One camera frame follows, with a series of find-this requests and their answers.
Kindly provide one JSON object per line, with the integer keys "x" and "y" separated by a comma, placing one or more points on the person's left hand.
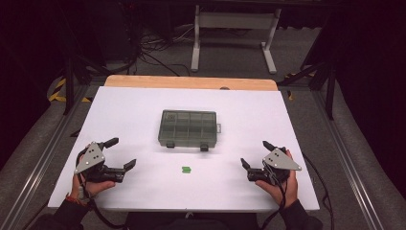
{"x": 95, "y": 189}

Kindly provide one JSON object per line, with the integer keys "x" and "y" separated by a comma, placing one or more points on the grey plastic compartment box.
{"x": 188, "y": 127}

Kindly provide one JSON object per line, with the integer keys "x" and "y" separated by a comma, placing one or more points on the person's right hand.
{"x": 287, "y": 193}

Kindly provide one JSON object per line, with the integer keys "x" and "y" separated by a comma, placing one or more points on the white board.
{"x": 223, "y": 179}

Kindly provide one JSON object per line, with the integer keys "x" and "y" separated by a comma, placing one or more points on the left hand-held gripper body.
{"x": 91, "y": 159}

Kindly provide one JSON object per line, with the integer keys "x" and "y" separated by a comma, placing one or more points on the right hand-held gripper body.
{"x": 277, "y": 163}

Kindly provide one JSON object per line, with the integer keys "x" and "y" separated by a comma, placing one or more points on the white metal stand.
{"x": 234, "y": 20}

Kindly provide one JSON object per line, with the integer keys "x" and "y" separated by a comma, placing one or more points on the person's lap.
{"x": 191, "y": 222}

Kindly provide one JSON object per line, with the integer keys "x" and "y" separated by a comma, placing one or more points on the black metal stand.
{"x": 68, "y": 83}
{"x": 330, "y": 92}

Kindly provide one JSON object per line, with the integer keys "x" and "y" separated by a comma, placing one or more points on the red wristband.
{"x": 74, "y": 200}

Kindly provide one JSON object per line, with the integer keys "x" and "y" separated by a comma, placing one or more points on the yellow black floor tape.
{"x": 59, "y": 84}

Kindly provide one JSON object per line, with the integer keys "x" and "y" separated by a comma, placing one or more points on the wooden table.
{"x": 191, "y": 82}

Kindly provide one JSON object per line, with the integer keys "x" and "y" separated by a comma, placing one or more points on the aluminium floor rail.
{"x": 348, "y": 166}
{"x": 41, "y": 166}

